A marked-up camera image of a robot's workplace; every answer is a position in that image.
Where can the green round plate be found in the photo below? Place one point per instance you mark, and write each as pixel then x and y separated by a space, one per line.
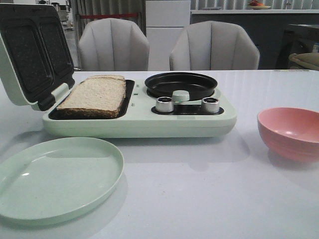
pixel 58 180

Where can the grey kitchen counter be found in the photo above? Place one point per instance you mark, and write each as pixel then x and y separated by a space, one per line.
pixel 277 33

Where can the right beige chair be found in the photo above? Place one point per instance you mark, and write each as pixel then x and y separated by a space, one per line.
pixel 214 45

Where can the beige chair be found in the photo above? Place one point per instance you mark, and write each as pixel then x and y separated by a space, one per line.
pixel 214 45
pixel 113 45

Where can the beige cushion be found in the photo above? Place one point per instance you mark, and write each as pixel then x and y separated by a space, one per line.
pixel 305 61

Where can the left silver control knob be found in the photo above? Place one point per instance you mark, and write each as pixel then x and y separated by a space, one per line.
pixel 164 105

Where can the green breakfast maker base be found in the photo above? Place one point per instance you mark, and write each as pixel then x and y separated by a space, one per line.
pixel 138 120

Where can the silver control knob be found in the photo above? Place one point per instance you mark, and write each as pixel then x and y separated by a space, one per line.
pixel 164 105
pixel 210 105

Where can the bread slice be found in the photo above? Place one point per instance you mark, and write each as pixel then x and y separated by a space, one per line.
pixel 101 98
pixel 119 77

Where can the pink bowl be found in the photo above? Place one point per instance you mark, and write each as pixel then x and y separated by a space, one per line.
pixel 292 133

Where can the right silver control knob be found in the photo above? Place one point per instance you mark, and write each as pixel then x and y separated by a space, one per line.
pixel 210 105

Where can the black round frying pan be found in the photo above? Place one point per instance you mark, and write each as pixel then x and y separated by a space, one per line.
pixel 164 84

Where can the left beige chair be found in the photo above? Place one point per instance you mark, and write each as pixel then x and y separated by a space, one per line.
pixel 113 45

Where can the white refrigerator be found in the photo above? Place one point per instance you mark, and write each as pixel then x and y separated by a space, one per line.
pixel 165 19

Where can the grey corrugated curtain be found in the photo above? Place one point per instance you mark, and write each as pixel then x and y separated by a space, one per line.
pixel 133 10

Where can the fruit plate on counter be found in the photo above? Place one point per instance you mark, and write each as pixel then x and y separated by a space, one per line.
pixel 256 5

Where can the green breakfast maker lid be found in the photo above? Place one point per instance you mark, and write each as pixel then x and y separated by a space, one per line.
pixel 35 61

